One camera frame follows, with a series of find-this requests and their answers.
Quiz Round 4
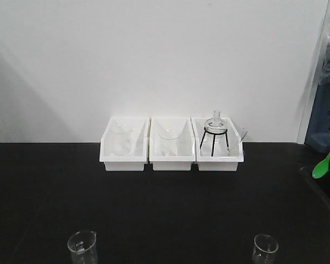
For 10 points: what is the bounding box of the green plastic spoon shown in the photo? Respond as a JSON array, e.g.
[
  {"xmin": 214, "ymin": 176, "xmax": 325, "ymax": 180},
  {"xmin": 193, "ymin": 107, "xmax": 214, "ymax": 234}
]
[{"xmin": 312, "ymin": 151, "xmax": 330, "ymax": 179}]

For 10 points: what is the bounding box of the glass rod scoop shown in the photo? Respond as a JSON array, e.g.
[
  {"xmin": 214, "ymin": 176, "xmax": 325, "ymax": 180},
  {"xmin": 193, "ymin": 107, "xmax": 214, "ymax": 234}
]
[{"xmin": 228, "ymin": 128, "xmax": 248, "ymax": 156}]

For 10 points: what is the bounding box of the round glass flask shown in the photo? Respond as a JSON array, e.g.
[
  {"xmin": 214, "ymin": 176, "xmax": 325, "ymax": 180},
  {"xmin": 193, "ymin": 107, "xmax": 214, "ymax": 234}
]
[{"xmin": 204, "ymin": 110, "xmax": 227, "ymax": 135}]

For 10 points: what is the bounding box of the right white storage bin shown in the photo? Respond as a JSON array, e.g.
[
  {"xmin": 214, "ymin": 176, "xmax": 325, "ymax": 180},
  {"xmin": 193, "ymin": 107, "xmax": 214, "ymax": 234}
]
[{"xmin": 191, "ymin": 117, "xmax": 244, "ymax": 172}]

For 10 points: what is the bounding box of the white storage bin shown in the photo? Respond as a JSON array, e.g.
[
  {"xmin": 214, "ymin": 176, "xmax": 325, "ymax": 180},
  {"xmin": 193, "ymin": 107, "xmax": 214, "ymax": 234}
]
[
  {"xmin": 99, "ymin": 117, "xmax": 150, "ymax": 172},
  {"xmin": 191, "ymin": 117, "xmax": 244, "ymax": 172},
  {"xmin": 148, "ymin": 117, "xmax": 196, "ymax": 171}
]

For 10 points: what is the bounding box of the right glass beaker on table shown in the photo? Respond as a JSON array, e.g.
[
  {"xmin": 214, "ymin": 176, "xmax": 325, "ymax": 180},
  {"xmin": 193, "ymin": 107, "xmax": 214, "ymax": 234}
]
[{"xmin": 252, "ymin": 234, "xmax": 279, "ymax": 264}]

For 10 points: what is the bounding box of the glass beaker on table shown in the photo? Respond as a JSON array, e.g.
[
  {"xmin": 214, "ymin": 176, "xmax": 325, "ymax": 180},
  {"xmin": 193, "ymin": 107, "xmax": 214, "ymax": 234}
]
[
  {"xmin": 67, "ymin": 230, "xmax": 98, "ymax": 264},
  {"xmin": 252, "ymin": 234, "xmax": 279, "ymax": 264}
]

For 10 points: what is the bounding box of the middle white storage bin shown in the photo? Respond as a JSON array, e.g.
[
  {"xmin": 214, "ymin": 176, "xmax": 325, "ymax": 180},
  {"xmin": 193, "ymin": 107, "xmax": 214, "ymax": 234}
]
[{"xmin": 148, "ymin": 117, "xmax": 196, "ymax": 171}]

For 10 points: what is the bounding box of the glass beaker in middle bin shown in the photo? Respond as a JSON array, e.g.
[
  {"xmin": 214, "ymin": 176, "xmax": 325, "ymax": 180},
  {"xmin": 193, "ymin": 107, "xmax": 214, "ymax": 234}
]
[{"xmin": 158, "ymin": 129, "xmax": 180, "ymax": 156}]

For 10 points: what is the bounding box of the left white storage bin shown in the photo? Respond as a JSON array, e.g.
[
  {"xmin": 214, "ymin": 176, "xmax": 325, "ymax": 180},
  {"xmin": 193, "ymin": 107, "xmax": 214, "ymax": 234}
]
[{"xmin": 99, "ymin": 117, "xmax": 150, "ymax": 172}]

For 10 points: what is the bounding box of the black wire tripod stand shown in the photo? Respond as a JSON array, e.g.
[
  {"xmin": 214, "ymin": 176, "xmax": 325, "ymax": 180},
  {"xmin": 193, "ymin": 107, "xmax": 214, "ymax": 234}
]
[{"xmin": 200, "ymin": 127, "xmax": 229, "ymax": 157}]

